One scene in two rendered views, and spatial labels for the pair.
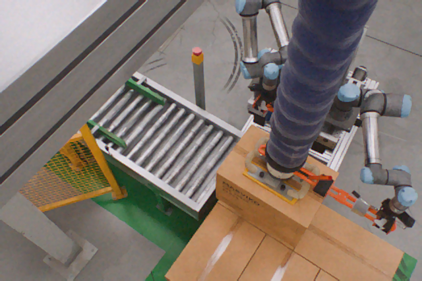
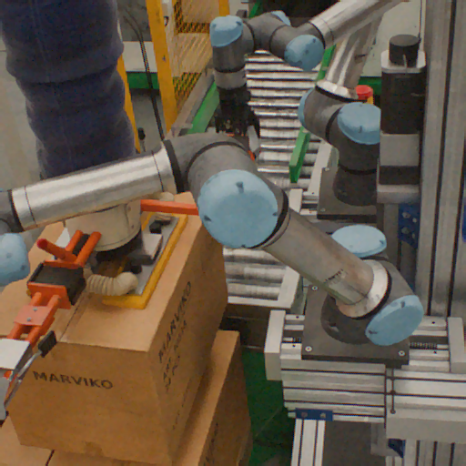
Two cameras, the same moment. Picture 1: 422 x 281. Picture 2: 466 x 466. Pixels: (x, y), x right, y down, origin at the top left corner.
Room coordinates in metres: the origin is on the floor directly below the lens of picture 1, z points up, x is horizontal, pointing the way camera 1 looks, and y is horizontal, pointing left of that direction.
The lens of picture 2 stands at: (0.87, -1.90, 2.25)
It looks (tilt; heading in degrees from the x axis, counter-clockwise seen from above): 37 degrees down; 73
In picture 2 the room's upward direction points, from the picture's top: 7 degrees counter-clockwise
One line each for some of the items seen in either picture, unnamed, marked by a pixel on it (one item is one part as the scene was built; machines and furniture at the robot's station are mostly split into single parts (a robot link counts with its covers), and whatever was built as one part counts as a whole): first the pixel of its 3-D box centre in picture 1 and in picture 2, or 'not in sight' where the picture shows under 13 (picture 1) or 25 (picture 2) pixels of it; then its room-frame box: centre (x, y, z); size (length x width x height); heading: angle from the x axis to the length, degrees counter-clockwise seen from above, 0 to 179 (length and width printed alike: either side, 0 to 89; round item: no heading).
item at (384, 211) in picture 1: (390, 209); not in sight; (0.70, -0.84, 1.34); 0.09 x 0.08 x 0.12; 55
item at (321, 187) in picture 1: (323, 185); (56, 283); (0.88, -0.57, 1.20); 0.10 x 0.08 x 0.06; 145
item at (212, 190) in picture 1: (225, 173); (182, 301); (1.24, -0.05, 0.58); 0.70 x 0.03 x 0.06; 146
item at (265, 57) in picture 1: (268, 59); (268, 34); (1.50, -0.28, 1.50); 0.11 x 0.11 x 0.08; 13
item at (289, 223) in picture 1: (273, 185); (120, 312); (1.02, -0.35, 0.87); 0.60 x 0.40 x 0.40; 56
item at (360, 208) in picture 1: (359, 208); (10, 361); (0.76, -0.75, 1.20); 0.07 x 0.07 x 0.04; 55
